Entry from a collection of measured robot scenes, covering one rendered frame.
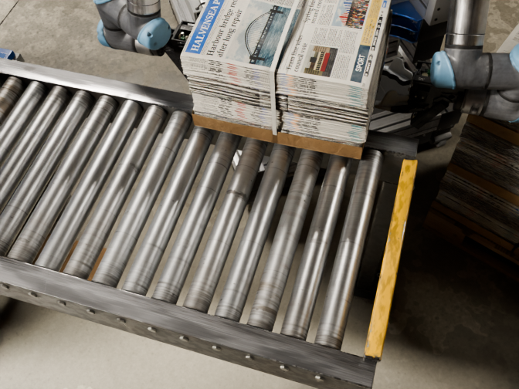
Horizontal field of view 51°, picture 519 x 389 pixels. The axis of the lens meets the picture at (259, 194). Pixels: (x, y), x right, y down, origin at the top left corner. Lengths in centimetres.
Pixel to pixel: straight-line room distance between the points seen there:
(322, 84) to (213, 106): 27
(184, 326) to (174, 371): 83
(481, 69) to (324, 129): 34
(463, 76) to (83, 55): 193
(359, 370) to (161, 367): 99
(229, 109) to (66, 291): 49
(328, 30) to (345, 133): 20
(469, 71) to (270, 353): 68
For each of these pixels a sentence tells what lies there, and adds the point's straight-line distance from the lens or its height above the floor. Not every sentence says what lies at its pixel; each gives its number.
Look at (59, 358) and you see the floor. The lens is 199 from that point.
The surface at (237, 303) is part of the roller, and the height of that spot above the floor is 80.
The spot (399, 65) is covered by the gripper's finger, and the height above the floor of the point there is 83.
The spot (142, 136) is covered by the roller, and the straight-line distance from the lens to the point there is 128.
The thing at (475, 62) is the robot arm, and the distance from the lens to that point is 121.
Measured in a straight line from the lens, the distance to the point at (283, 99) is 109.
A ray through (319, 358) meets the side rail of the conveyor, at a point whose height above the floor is 80.
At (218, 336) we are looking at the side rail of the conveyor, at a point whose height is 80.
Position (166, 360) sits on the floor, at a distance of 188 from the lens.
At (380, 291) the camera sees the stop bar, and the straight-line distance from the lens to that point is 103.
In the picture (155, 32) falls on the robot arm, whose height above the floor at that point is 94.
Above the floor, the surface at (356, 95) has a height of 101.
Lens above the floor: 177
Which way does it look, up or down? 59 degrees down
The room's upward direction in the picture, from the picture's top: 7 degrees counter-clockwise
